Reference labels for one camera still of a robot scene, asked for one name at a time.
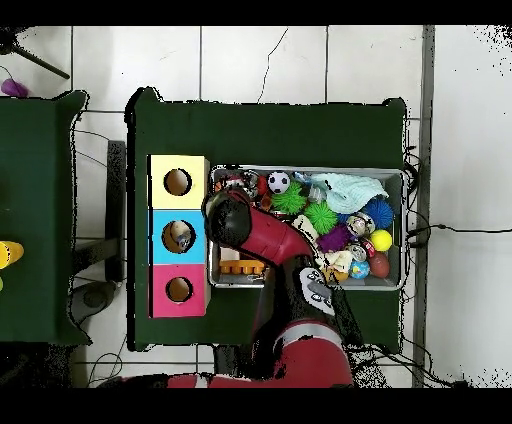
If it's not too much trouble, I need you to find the silver soda can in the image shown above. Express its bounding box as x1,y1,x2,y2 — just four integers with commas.
241,170,261,198

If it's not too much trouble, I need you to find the black flat panel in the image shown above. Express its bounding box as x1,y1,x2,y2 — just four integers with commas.
105,139,127,283

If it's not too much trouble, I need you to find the plain yellow ball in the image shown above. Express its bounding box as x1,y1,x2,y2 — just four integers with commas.
369,228,394,253

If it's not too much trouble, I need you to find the silver mesh bin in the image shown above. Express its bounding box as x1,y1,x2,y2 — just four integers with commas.
207,164,406,292

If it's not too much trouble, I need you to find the purple object on floor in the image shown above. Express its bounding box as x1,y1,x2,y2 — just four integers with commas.
0,78,30,98

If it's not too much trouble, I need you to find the mint green cloth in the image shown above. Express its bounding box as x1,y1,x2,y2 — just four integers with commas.
309,172,390,215

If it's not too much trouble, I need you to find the wooden box with three holes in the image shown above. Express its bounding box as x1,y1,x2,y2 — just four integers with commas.
147,154,212,319

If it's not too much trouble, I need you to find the black and white soccer ball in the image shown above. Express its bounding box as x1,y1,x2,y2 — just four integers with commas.
266,170,292,196

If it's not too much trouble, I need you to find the black cable on floor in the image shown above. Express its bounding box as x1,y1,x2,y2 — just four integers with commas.
407,223,512,238

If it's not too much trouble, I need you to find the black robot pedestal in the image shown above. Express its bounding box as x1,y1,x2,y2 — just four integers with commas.
213,343,257,388

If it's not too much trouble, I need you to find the gray round base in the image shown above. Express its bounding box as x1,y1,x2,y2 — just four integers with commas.
71,279,118,325

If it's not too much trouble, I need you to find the green spiky ball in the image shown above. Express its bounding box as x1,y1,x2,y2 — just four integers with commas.
303,200,339,235
271,181,308,215

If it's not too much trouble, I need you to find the blue spiky ball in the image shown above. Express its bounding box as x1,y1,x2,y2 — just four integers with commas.
361,196,396,230

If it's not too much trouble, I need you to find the black rod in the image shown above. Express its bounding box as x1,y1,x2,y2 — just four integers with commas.
11,43,71,80

